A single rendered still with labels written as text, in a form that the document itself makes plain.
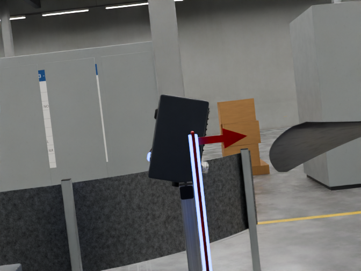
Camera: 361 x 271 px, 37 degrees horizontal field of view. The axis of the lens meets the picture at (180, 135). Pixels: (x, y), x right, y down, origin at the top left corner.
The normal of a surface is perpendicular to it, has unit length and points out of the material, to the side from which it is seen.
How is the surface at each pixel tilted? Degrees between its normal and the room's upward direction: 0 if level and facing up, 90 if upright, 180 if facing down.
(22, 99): 90
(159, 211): 90
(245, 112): 90
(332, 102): 90
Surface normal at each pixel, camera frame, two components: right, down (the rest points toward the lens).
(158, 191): 0.48, 0.00
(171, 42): 0.00, 0.05
